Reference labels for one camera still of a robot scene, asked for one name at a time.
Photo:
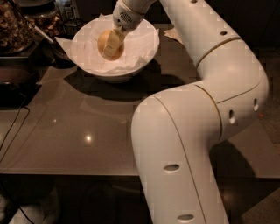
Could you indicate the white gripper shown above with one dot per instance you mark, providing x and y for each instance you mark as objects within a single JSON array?
[{"x": 124, "y": 17}]

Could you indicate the orange fruit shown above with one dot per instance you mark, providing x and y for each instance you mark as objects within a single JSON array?
[{"x": 100, "y": 45}]

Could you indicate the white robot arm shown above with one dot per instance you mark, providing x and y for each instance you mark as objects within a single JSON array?
[{"x": 173, "y": 131}]

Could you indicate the white bowl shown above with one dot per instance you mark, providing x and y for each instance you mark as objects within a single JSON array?
[{"x": 116, "y": 76}]

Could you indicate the dark small bowl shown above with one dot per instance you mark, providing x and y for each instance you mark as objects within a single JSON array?
[{"x": 61, "y": 60}]

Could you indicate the white paper liner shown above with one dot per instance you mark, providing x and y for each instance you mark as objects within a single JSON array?
[{"x": 140, "y": 49}]

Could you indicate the folded beige napkin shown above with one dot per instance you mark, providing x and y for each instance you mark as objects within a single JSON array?
[{"x": 173, "y": 34}]

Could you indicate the glass jar of snacks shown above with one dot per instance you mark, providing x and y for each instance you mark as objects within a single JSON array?
[{"x": 15, "y": 33}]

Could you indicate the dark box appliance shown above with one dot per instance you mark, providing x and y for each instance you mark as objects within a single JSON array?
[{"x": 18, "y": 83}]

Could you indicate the white object under table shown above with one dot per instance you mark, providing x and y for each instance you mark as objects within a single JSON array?
[{"x": 43, "y": 211}]

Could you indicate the white utensil handle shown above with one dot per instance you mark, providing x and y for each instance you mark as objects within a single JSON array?
[{"x": 40, "y": 32}]

